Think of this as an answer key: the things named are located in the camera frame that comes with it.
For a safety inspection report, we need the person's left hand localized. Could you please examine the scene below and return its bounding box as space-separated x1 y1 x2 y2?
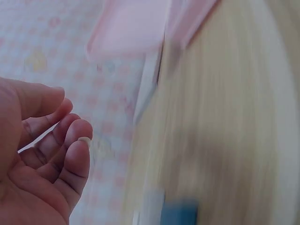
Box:
0 76 94 225

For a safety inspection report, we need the blue rectangular object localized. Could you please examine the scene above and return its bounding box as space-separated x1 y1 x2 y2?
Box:
161 199 199 225

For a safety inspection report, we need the pink plastic box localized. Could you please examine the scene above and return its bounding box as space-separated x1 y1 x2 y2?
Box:
85 0 223 62

